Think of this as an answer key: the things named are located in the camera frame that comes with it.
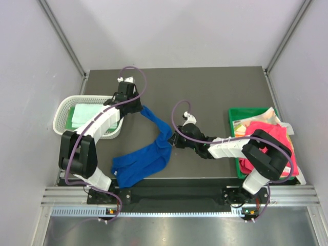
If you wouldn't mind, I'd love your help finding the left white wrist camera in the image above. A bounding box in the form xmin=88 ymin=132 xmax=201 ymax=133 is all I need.
xmin=117 ymin=76 xmax=135 ymax=84

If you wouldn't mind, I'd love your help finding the floral patterned towel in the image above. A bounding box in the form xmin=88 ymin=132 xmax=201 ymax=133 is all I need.
xmin=240 ymin=107 xmax=295 ymax=135

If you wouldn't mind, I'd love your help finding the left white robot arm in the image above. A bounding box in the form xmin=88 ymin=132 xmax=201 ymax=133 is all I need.
xmin=58 ymin=77 xmax=143 ymax=203

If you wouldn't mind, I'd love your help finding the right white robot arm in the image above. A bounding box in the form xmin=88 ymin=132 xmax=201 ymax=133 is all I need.
xmin=168 ymin=123 xmax=292 ymax=203

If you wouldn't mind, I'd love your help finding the slotted grey cable duct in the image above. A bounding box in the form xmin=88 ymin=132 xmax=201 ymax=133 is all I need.
xmin=51 ymin=207 xmax=245 ymax=218

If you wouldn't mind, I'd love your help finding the pink red towel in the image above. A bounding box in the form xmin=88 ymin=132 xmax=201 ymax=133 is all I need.
xmin=235 ymin=121 xmax=299 ymax=178

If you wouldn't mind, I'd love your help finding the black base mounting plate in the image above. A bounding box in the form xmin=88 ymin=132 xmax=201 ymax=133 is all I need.
xmin=88 ymin=178 xmax=269 ymax=212

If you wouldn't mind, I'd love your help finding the white perforated plastic basket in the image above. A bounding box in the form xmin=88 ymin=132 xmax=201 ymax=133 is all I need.
xmin=53 ymin=95 xmax=112 ymax=136

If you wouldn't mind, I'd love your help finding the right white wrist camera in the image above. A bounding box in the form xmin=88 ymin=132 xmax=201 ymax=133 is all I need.
xmin=182 ymin=111 xmax=197 ymax=126

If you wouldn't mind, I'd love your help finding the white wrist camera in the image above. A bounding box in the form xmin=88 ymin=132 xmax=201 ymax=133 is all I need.
xmin=117 ymin=76 xmax=135 ymax=84
xmin=182 ymin=111 xmax=197 ymax=126

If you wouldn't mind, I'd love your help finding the white mint towel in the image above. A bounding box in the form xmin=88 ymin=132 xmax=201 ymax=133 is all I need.
xmin=71 ymin=104 xmax=103 ymax=128

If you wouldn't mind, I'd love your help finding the green plastic bin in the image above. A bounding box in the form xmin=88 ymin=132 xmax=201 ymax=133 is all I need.
xmin=228 ymin=108 xmax=301 ymax=178

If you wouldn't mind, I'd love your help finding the aluminium frame rail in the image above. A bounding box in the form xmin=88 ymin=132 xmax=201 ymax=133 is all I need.
xmin=41 ymin=185 xmax=320 ymax=207

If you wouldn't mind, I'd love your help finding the green microfiber towel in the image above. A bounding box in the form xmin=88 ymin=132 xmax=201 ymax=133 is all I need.
xmin=65 ymin=106 xmax=118 ymax=131

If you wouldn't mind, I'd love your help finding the blue towel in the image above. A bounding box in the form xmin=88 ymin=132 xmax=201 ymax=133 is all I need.
xmin=111 ymin=106 xmax=173 ymax=189

